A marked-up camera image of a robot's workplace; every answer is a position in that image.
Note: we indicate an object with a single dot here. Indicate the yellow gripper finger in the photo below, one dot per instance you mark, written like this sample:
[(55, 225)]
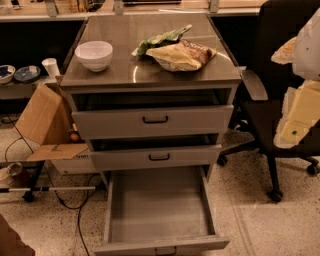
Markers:
[(300, 112)]

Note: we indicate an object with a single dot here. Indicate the green jalapeno chip bag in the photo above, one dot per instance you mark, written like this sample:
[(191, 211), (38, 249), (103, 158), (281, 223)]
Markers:
[(160, 40)]

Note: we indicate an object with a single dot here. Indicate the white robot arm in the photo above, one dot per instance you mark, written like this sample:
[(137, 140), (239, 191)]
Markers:
[(303, 51)]

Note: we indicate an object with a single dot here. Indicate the grey top drawer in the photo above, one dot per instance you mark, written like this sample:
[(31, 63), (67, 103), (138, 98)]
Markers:
[(134, 123)]

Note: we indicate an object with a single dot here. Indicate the grey drawer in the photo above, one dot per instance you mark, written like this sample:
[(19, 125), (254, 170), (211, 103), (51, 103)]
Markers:
[(159, 212), (134, 123), (155, 157)]

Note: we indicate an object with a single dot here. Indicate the grey middle drawer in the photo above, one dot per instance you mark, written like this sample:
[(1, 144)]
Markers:
[(155, 157)]

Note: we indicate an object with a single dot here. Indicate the yellow brown chip bag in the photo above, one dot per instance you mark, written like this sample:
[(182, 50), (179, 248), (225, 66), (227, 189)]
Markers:
[(182, 56)]

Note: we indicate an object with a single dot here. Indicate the grey metal drawer cabinet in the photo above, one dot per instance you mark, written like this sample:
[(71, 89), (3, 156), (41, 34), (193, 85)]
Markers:
[(141, 83)]

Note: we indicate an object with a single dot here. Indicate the grey bottom drawer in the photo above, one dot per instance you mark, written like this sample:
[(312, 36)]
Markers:
[(159, 212)]

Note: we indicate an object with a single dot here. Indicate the black office chair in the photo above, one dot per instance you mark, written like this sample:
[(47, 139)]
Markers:
[(258, 100)]

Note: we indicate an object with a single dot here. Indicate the white ceramic bowl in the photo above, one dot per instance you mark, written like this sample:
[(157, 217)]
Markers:
[(94, 55)]

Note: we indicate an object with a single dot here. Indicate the white box under cardboard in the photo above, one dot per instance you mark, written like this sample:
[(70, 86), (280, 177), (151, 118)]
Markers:
[(79, 164)]

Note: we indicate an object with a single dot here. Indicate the white paper cup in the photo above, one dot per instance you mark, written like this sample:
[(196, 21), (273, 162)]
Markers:
[(50, 65)]

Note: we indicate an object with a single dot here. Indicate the open cardboard box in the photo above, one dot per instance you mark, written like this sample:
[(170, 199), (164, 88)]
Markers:
[(47, 122)]

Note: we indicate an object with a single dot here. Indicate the blue patterned bowl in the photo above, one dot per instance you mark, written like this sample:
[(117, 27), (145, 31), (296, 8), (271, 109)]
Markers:
[(27, 74)]

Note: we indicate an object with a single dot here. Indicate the black white metal stand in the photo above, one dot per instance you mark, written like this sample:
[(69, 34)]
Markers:
[(34, 170)]

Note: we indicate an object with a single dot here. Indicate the low grey side shelf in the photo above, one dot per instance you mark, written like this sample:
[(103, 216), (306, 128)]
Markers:
[(23, 88)]

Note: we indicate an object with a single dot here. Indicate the blue white bowl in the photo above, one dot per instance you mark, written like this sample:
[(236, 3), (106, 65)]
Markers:
[(6, 73)]

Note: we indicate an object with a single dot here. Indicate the brown object bottom left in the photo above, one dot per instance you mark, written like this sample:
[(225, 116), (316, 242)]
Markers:
[(11, 243)]

